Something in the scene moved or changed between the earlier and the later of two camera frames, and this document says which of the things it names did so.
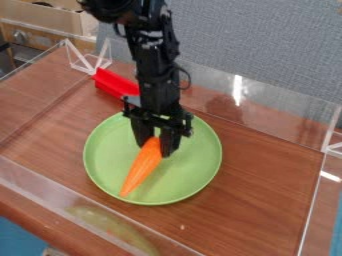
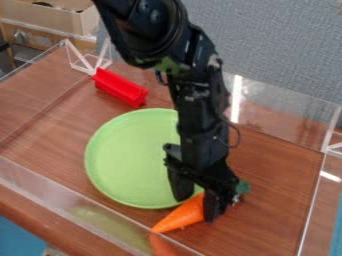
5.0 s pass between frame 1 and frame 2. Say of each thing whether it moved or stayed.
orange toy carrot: moved
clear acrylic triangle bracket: stayed
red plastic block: stayed
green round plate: stayed
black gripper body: moved
